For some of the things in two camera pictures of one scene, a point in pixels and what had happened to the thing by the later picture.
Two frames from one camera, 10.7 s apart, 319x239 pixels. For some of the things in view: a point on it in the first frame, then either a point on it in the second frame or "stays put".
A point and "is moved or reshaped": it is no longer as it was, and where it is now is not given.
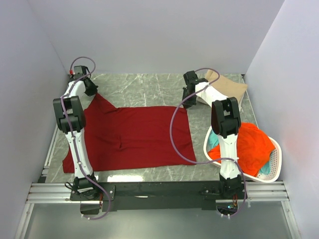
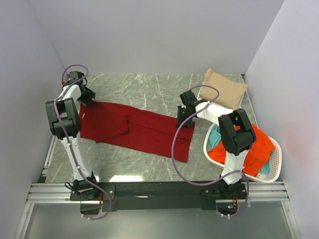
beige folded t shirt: (233, 89) stays put
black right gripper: (186, 103) → (180, 120)
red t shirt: (119, 138) is moved or reshaped
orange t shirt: (253, 148) stays put
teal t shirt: (213, 140) stays put
